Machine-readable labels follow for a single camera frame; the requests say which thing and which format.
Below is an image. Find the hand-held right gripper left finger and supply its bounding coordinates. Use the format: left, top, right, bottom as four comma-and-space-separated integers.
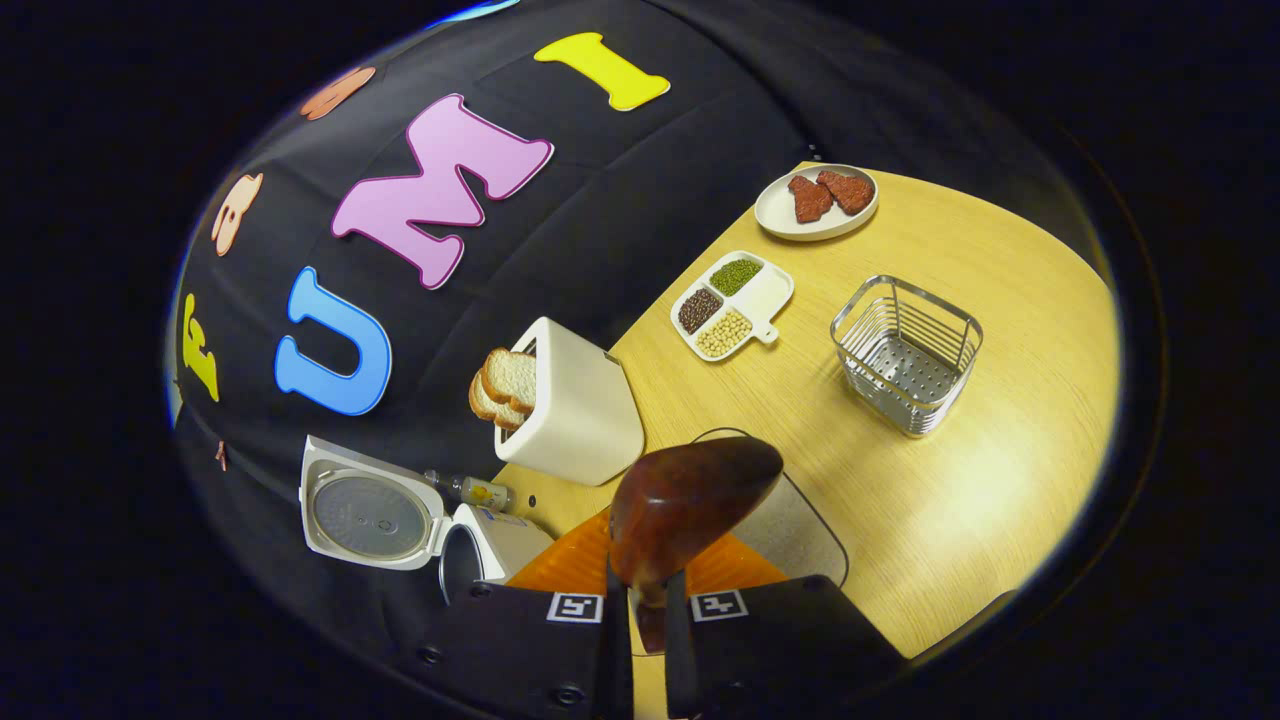
415, 505, 636, 720

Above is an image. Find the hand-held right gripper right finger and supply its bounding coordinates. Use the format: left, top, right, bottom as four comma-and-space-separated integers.
665, 530, 906, 720

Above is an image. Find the clear box of rice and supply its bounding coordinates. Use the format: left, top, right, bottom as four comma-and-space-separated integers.
655, 428, 851, 591

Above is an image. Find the brown wooden spoon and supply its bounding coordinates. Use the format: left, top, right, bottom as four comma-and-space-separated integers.
608, 436, 785, 654

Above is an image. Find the white rice cooker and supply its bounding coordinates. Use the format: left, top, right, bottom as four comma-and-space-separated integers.
299, 435, 556, 606

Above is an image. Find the metal wire chopstick holder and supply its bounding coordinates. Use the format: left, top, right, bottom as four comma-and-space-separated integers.
830, 275, 984, 438

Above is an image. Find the small glass bottle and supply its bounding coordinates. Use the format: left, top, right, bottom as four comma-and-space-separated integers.
424, 470, 515, 513

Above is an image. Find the white toaster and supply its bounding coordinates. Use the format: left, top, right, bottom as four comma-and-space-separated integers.
495, 317, 646, 487

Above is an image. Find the yellow soybeans pile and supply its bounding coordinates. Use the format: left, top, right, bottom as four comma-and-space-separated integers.
695, 308, 753, 358

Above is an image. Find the dark red beans pile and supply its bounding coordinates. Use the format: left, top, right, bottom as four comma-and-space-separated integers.
678, 288, 724, 335

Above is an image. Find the white divided dish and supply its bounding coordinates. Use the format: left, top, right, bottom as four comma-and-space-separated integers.
670, 250, 795, 362

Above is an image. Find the green mung beans pile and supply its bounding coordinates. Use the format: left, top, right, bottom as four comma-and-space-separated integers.
709, 258, 763, 297

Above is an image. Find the white round plate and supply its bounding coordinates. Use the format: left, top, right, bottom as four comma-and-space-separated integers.
754, 164, 880, 242

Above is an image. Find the black backdrop cloth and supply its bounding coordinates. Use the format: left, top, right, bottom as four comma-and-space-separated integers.
165, 0, 1101, 691

